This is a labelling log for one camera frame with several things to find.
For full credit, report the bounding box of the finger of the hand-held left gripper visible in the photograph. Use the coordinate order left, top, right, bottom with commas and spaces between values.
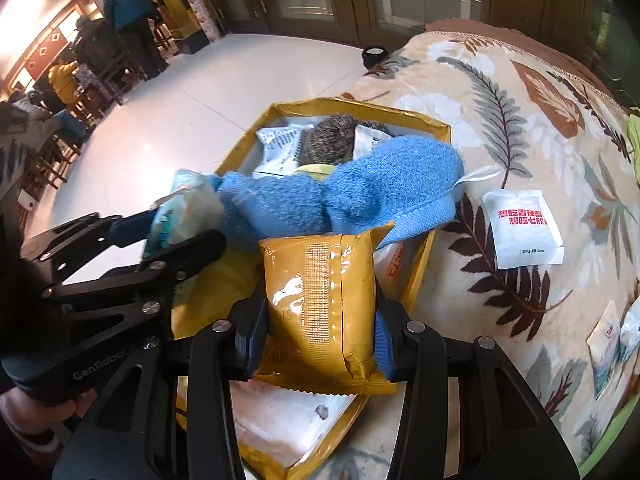
20, 207, 162, 273
42, 229, 229, 312

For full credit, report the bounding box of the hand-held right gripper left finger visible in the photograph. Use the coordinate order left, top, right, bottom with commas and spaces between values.
52, 285, 271, 480

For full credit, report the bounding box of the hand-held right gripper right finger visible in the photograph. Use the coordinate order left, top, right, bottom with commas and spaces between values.
372, 290, 581, 480

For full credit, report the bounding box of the yellow cardboard box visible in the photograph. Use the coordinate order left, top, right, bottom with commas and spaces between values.
170, 97, 453, 480

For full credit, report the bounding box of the teal white tissue pack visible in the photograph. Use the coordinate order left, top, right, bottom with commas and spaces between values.
142, 169, 227, 262

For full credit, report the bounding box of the orange snack packet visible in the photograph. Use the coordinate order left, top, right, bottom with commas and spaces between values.
257, 221, 399, 397

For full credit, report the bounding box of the blue towel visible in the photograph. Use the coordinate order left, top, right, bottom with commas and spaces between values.
212, 136, 502, 257

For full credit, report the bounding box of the person's left hand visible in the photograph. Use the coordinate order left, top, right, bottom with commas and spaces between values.
0, 387, 97, 461

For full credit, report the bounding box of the white packet red print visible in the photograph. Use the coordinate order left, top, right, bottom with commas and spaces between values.
374, 241, 407, 284
481, 188, 567, 271

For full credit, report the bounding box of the dark wooden chair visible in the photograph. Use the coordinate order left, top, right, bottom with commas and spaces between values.
94, 49, 152, 107

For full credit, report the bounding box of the brown knitted hat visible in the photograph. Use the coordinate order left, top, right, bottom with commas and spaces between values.
304, 114, 396, 167

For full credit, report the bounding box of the white packet teal print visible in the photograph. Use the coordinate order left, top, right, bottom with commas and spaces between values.
586, 299, 624, 402

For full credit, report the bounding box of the stack of red white cartons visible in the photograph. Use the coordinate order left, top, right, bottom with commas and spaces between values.
174, 0, 222, 44

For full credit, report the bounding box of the green bed sheet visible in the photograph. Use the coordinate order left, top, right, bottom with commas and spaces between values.
575, 392, 640, 480

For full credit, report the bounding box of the white plastic packet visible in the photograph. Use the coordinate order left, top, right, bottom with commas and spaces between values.
617, 299, 640, 367

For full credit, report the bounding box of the leaf print blanket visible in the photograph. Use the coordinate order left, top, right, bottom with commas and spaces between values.
320, 20, 640, 480

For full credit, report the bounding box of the green cloth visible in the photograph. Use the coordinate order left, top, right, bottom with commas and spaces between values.
626, 113, 640, 187

